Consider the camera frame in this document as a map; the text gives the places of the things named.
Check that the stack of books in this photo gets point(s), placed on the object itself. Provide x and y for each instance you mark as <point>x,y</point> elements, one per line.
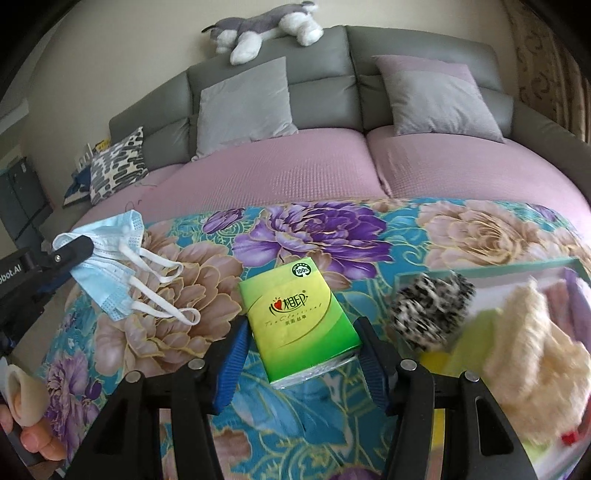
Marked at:
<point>92,150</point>

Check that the pink sofa cover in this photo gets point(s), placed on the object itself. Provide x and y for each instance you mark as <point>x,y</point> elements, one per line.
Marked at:
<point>300,170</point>

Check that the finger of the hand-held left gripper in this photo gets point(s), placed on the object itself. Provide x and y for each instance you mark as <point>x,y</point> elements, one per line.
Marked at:
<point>48,286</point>
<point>64,254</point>

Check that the grey sofa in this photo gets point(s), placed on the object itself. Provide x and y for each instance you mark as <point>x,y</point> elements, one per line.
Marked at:
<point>323,60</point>

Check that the teal shallow cardboard box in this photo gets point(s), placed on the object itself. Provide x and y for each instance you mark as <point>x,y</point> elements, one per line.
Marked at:
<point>517,270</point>

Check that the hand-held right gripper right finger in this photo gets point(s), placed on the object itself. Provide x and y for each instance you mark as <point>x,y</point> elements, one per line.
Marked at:
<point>374,369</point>

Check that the blue face mask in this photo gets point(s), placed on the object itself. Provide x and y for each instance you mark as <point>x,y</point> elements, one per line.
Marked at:
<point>106,277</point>

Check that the floral teal blanket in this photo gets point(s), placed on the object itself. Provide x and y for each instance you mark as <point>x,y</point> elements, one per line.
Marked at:
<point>314,230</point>

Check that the beige patterned curtain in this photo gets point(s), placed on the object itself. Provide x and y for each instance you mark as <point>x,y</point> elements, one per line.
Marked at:
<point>549,60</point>

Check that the leopard print scrunchie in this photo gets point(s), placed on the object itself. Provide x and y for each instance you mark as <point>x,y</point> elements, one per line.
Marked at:
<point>429,309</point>

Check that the cream knit cloth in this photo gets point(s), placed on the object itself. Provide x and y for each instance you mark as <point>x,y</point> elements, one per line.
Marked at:
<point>535,360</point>

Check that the plain grey pillow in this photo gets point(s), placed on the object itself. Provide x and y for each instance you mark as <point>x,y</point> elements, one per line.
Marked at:
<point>244,108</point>

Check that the green tissue pack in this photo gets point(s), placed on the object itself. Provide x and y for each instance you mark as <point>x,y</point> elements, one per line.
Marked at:
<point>300,318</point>

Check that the grey pillow with purple edge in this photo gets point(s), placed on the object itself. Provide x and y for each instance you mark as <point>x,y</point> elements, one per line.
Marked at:
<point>434,101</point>

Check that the person's left hand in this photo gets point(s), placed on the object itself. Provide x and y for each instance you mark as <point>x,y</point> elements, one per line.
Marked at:
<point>25,397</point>

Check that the grey white plush dog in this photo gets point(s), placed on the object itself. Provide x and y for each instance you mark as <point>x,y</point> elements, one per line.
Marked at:
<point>258,27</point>

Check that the black white patterned pillow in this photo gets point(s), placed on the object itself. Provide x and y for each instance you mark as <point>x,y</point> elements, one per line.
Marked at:
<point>117,166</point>

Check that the dark cabinet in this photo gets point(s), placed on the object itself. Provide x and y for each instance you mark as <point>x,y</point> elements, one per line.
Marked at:
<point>21,198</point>

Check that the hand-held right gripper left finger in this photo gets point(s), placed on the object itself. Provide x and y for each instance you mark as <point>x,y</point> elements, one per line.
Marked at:
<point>231,364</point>

